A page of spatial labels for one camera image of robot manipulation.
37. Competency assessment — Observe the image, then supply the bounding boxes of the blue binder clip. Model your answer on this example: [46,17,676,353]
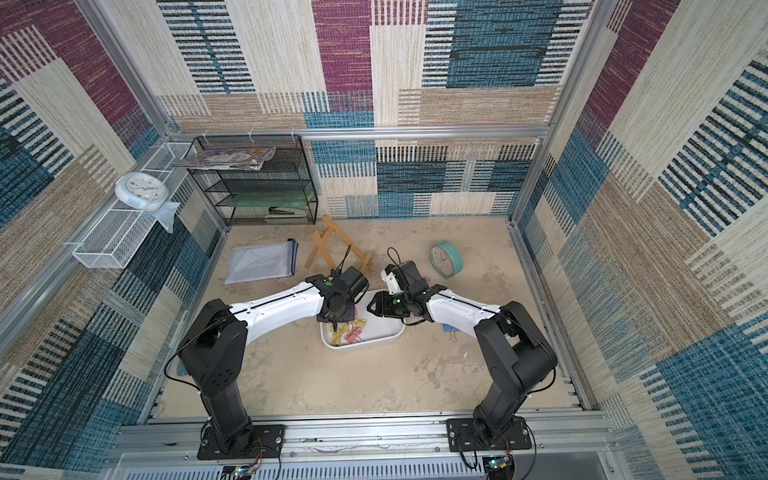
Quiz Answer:
[443,324,458,343]

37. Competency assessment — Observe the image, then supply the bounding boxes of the black mesh shelf rack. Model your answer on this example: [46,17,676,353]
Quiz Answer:
[183,134,319,227]

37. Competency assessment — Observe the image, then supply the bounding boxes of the black stapler on shelf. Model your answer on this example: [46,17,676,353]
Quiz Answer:
[268,207,306,217]

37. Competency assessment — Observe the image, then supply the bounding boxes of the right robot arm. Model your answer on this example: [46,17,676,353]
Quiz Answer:
[367,261,558,446]

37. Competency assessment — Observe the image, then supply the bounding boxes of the white wire mesh basket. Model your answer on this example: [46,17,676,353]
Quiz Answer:
[73,142,188,269]

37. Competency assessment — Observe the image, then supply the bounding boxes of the magazine on shelf top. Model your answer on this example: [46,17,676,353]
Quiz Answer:
[172,147,277,171]

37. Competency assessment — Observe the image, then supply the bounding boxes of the green round alarm clock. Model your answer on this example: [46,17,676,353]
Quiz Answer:
[429,241,464,278]

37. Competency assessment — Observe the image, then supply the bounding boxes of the green folder on shelf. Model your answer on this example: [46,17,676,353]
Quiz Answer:
[226,191,311,209]

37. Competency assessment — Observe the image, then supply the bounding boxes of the white round wall clock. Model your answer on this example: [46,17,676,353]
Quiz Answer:
[114,172,170,212]

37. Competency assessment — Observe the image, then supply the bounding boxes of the wooden easel stand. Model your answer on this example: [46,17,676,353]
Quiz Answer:
[304,215,374,275]

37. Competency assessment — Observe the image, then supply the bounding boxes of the white plastic storage box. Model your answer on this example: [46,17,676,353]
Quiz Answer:
[320,290,405,352]

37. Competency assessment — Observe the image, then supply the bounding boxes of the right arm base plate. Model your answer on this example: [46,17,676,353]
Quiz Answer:
[445,416,534,453]

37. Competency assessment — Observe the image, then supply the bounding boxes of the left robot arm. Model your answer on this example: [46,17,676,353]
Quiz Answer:
[176,267,369,460]

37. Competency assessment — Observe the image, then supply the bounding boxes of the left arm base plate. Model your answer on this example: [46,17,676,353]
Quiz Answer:
[197,422,286,461]

